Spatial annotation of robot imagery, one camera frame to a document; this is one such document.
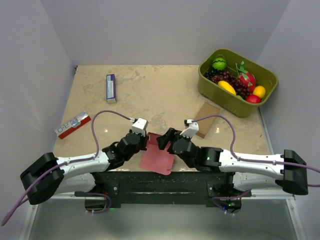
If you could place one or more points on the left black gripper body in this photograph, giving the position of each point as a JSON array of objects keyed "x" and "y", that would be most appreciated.
[{"x": 141, "y": 146}]

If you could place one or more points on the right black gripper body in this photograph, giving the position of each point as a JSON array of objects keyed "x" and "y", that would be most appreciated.
[{"x": 178, "y": 136}]

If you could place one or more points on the pink paper box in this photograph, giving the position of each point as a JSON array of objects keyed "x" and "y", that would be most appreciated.
[{"x": 154, "y": 159}]

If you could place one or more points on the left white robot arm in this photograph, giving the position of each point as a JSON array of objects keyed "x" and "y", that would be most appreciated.
[{"x": 47, "y": 176}]

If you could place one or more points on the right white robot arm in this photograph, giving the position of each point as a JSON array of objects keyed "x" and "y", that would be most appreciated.
[{"x": 287, "y": 170}]

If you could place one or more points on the brown cardboard box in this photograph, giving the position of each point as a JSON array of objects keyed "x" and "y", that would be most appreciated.
[{"x": 204, "y": 125}]

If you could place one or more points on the purple toothpaste box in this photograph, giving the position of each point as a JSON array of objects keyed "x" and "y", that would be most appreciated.
[{"x": 111, "y": 96}]

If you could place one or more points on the red white toothpaste box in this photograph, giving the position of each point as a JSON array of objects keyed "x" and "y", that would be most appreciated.
[{"x": 72, "y": 125}]

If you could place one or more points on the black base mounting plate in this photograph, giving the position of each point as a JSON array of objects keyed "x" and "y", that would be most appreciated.
[{"x": 177, "y": 188}]

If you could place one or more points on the olive green plastic bin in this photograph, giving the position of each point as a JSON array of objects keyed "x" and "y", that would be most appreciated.
[{"x": 239, "y": 107}]

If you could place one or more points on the yellow toy mango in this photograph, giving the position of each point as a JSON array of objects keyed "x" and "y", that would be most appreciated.
[{"x": 226, "y": 86}]

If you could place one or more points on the dark purple toy grapes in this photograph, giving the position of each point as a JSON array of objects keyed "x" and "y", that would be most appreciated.
[{"x": 216, "y": 75}]

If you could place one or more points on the red toy apple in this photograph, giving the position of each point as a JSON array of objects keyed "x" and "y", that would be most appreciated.
[{"x": 253, "y": 99}]

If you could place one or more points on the green toy watermelon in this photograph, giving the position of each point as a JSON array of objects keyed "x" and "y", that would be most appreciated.
[{"x": 219, "y": 63}]

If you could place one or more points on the red toy dragon fruit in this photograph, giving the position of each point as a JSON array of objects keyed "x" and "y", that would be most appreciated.
[{"x": 245, "y": 77}]

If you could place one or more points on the orange toy lemon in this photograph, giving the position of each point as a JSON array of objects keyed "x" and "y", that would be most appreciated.
[{"x": 259, "y": 91}]

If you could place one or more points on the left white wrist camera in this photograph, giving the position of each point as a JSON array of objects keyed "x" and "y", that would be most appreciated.
[{"x": 140, "y": 126}]

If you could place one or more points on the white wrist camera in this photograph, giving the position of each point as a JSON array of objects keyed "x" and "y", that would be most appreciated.
[
  {"x": 191, "y": 128},
  {"x": 140, "y": 126}
]

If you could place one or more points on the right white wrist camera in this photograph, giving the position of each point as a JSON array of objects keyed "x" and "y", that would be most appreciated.
[{"x": 191, "y": 128}]

